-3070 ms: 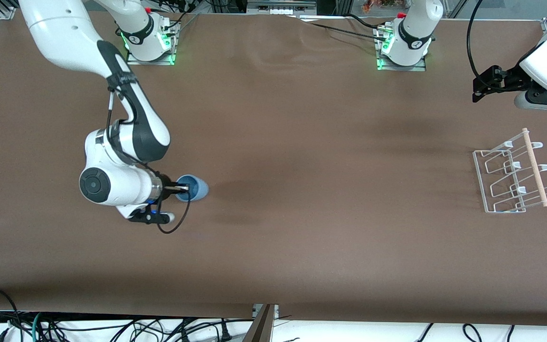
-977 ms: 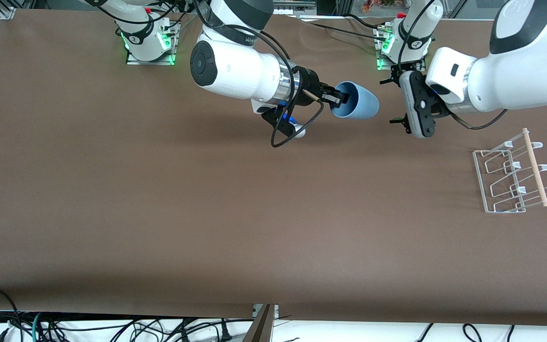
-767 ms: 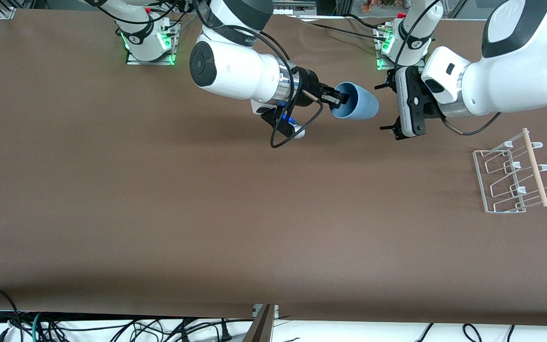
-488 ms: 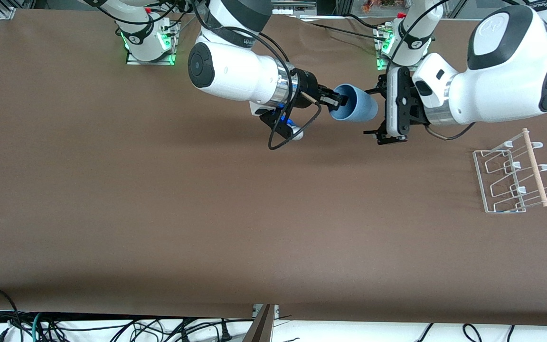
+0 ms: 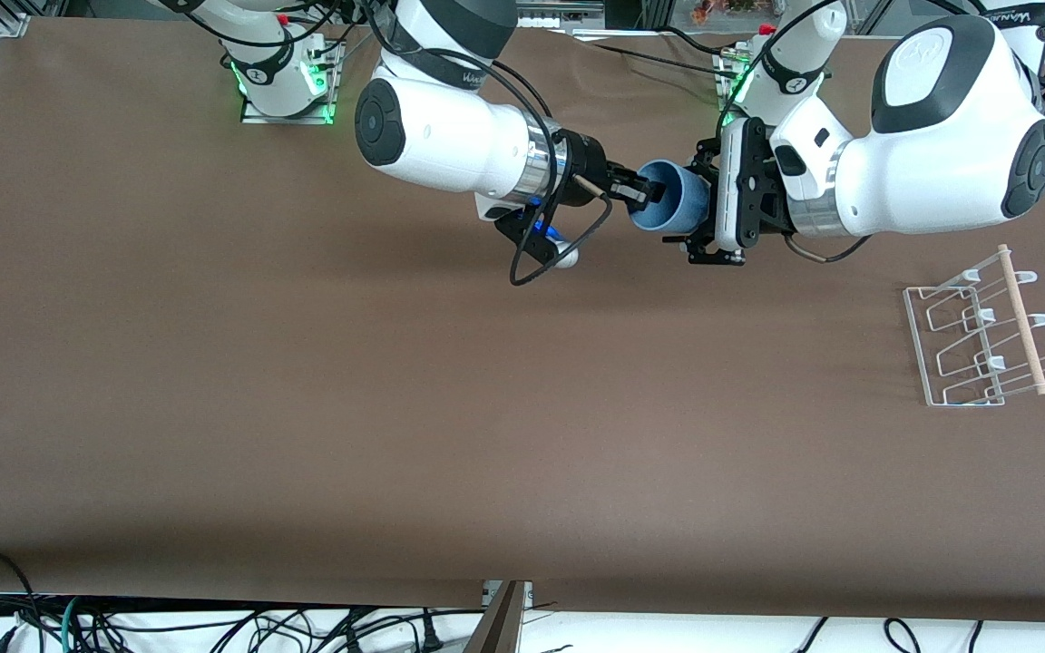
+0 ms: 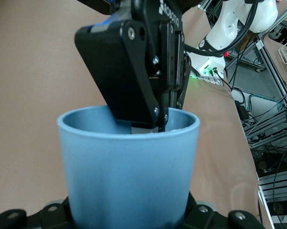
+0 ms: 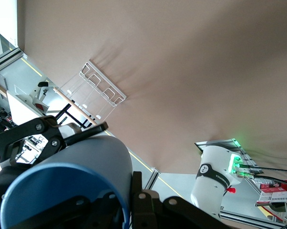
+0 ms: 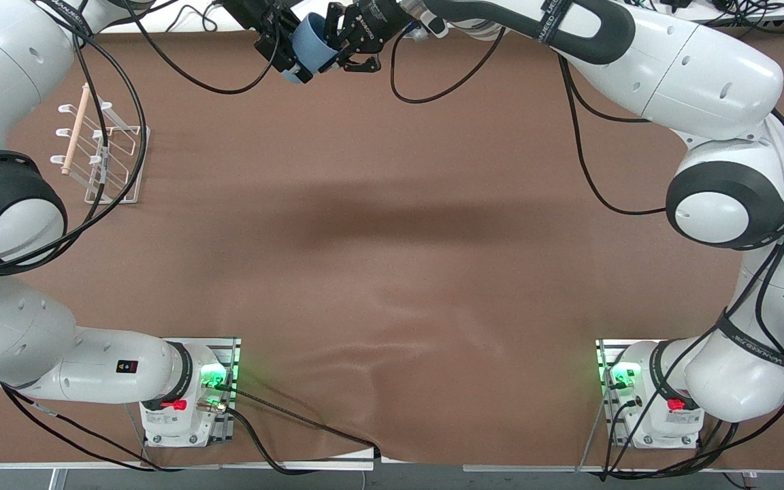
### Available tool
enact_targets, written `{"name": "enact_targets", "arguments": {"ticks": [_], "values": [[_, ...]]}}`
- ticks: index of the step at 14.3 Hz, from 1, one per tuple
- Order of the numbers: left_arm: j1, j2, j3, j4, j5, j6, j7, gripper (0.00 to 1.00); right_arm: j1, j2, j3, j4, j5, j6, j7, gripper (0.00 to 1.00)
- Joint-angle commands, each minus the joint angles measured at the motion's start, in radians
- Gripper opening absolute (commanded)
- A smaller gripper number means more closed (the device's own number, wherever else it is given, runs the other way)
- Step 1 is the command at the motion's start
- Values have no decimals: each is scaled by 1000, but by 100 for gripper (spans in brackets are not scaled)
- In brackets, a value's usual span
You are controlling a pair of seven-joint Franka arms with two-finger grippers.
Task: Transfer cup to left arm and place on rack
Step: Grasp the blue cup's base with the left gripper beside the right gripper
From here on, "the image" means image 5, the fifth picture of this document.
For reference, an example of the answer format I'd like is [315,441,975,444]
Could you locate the blue plastic cup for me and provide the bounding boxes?
[628,160,715,233]

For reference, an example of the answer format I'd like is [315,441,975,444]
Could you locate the white power strip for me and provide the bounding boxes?
[517,0,606,29]

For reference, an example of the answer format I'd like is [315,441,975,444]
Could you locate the brown table cover sheet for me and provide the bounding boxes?
[0,16,1045,627]

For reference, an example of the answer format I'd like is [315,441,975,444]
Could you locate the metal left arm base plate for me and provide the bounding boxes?
[713,47,759,119]

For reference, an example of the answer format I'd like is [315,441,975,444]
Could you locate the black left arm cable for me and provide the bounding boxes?
[720,0,1045,265]

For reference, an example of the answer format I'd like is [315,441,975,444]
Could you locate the long black power cable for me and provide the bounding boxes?
[568,34,737,77]

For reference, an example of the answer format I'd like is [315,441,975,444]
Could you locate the short black power cable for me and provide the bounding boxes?
[663,25,746,57]

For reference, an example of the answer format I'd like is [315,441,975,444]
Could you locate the white wire cup rack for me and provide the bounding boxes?
[902,243,1045,408]

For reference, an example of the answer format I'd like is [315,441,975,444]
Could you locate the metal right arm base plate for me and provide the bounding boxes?
[240,38,337,126]

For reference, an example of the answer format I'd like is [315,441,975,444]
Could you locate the curled black floor cable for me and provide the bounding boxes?
[884,618,924,653]

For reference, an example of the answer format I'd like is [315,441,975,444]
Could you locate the teal floor cable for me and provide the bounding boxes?
[59,594,84,653]

